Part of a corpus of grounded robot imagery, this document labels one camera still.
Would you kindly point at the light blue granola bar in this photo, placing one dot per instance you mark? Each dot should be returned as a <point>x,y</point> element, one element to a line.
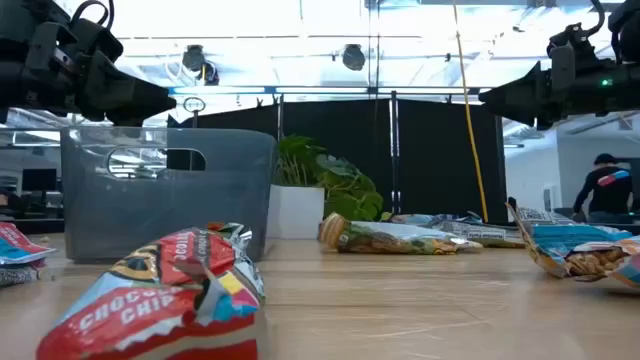
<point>575,237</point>

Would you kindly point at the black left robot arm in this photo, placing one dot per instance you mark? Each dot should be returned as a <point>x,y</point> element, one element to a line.
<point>7,80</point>

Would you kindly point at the blue and red granola bar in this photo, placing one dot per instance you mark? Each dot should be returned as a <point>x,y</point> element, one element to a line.
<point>17,245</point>

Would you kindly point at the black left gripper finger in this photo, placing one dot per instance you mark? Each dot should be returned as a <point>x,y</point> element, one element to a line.
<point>115,90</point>
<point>135,116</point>

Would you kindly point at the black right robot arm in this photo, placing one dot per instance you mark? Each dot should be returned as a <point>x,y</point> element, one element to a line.
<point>631,85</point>

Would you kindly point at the green and orange granola bar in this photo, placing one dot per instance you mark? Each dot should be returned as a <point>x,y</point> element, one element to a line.
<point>595,262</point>

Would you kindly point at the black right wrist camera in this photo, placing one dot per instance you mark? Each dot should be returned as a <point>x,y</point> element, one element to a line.
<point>565,35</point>

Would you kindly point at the translucent grey plastic bin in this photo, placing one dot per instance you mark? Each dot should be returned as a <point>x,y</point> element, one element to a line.
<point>186,160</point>
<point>125,210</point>

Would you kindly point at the green plant in white pot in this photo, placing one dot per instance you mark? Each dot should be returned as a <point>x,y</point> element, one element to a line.
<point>295,210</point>

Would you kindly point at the green and white granola bar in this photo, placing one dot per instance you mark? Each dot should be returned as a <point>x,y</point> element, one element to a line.
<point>395,240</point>

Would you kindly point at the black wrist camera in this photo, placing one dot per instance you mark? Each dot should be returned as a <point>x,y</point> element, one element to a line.
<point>97,40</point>
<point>565,35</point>

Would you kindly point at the black computer monitor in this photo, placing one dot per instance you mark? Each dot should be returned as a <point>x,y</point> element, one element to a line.
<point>39,180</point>

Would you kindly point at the dark glass door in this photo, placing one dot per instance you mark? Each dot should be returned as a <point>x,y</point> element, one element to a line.
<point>636,180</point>

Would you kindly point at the small black ceiling fixture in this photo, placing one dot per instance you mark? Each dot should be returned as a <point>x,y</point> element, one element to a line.
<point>210,74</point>

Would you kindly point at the white wall dispenser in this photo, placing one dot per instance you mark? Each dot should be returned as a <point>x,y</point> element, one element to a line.
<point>550,199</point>

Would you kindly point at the black metal table frame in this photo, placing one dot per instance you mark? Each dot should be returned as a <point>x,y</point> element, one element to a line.
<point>40,226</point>

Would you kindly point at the person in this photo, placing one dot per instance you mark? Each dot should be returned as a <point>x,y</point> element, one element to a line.
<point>607,192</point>

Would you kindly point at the blue and white granola bar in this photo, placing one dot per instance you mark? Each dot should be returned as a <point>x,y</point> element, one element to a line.
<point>450,218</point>

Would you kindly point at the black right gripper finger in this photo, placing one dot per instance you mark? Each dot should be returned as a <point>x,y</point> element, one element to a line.
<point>530,92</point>
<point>542,121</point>

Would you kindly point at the red chewy granola bar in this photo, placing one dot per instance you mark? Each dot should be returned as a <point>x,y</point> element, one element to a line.
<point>150,310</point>

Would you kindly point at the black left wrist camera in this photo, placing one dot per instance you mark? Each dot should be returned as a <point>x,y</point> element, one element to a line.
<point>97,40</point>

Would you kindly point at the black partition screen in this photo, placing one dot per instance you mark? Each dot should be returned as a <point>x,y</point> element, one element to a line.
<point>435,165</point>

